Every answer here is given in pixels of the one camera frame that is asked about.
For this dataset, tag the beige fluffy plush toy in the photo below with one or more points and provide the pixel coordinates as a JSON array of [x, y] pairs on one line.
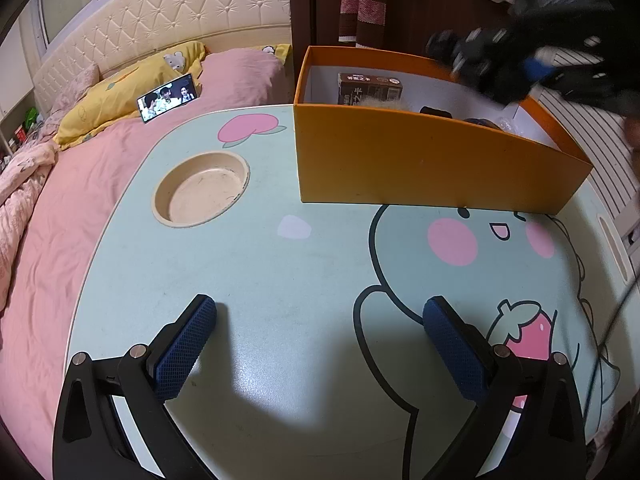
[[380, 103]]

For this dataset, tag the dark brown wardrobe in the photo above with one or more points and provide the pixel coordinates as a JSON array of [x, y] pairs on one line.
[[420, 5]]

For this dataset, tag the cream tufted headboard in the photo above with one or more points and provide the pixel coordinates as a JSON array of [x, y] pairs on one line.
[[150, 15]]

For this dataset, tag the brown drink carton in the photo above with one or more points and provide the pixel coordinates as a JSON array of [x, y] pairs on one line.
[[370, 91]]

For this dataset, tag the orange cardboard box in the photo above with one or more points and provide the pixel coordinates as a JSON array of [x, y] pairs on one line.
[[425, 160]]

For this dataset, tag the black cloth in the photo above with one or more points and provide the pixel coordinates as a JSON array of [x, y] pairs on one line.
[[435, 111]]

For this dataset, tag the brown pink striped scarf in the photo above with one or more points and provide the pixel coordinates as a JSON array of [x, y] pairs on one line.
[[362, 5]]

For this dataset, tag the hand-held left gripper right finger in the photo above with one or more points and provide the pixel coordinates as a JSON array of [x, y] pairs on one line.
[[455, 350]]

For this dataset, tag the white louvred door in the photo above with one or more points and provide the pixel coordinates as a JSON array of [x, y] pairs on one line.
[[600, 160]]

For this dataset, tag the smartphone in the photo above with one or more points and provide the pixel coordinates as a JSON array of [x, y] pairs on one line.
[[167, 97]]

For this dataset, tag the pink duvet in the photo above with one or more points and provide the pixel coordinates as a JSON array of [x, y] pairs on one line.
[[60, 235]]

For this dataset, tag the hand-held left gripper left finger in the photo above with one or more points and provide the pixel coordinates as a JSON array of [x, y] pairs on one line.
[[185, 350]]

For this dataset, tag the pink floral blanket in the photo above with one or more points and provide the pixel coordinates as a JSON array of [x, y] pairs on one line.
[[20, 200]]

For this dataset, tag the pink floral pillow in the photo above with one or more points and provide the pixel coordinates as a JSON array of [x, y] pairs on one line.
[[75, 85]]

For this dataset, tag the yellow printed pillow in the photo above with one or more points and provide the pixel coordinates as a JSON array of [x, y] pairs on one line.
[[100, 105], [277, 50]]

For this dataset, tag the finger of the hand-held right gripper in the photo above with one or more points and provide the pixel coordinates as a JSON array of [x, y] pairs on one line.
[[537, 69], [470, 50]]

